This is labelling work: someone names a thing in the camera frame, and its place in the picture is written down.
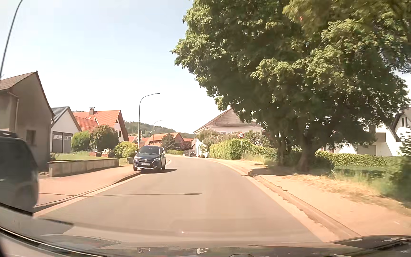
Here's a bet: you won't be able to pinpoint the white house orange roof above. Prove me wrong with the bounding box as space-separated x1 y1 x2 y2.
73 107 130 143

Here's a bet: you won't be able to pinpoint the grey asphalt road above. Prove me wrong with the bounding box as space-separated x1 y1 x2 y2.
34 155 338 247

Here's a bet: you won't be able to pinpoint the low concrete wall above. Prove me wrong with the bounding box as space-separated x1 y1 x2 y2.
48 157 120 177

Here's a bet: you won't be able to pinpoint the grey house with brown roof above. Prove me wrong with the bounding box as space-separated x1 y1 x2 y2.
0 71 55 171

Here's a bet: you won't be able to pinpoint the dark blue car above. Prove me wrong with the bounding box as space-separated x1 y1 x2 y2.
133 145 167 173

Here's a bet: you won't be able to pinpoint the green lawn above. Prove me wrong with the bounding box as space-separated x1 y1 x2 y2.
50 151 129 165

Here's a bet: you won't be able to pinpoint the dark parked vehicle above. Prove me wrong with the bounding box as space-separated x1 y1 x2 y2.
0 129 39 213

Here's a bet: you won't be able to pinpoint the red-roofed buildings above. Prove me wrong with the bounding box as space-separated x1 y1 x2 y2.
128 132 195 150

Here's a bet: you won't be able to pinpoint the wooded hill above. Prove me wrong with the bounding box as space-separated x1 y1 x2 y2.
124 121 196 139

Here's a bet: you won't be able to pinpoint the reddish paved pavement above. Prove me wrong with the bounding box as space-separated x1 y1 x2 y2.
34 159 172 211

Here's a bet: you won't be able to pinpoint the white house dark roof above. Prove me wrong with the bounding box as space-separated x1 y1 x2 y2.
320 102 411 158

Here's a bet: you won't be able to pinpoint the car's own bonnet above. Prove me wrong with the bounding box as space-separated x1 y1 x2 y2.
0 224 411 257

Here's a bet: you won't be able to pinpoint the trimmed green hedge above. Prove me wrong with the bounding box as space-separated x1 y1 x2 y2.
209 139 402 168

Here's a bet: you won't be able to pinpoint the white garage building grey roof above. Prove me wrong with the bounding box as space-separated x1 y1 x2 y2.
50 106 82 154

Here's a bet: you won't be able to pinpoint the tall curved lamp post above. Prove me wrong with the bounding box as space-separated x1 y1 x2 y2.
0 0 24 130

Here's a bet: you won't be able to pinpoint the curved grey lamp post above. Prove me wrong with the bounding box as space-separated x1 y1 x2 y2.
138 93 160 148
152 119 166 145

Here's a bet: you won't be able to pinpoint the dry grass verge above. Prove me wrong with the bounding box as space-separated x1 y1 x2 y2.
243 153 411 215

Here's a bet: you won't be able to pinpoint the light paved pavement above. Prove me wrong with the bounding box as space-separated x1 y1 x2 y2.
205 157 411 239

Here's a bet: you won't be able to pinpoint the light green bush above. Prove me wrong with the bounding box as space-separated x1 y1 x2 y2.
113 141 139 158

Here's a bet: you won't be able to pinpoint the round green bush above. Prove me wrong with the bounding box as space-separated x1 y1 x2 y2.
89 124 120 153
71 131 92 153

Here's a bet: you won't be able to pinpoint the large green tree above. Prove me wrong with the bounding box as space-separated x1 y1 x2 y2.
171 0 411 173

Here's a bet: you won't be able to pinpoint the white house brown hipped roof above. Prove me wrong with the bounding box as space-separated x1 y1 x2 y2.
193 108 263 158

